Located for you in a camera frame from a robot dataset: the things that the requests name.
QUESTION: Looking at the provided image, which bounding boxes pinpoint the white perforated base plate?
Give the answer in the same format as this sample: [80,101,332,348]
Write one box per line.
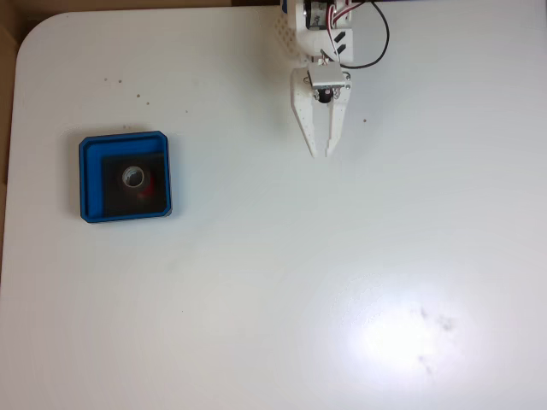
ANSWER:
[275,6,298,55]

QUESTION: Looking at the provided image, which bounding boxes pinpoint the red white servo wire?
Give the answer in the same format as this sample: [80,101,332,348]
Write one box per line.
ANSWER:
[324,0,365,65]

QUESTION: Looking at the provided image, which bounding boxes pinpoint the blue square box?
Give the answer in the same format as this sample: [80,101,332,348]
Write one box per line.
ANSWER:
[78,130,174,225]

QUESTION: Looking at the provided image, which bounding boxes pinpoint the white square camera box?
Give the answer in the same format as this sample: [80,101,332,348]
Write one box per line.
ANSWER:
[308,63,344,91]

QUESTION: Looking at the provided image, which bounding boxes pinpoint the red tape roll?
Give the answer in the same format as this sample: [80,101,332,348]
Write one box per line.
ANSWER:
[121,164,158,201]

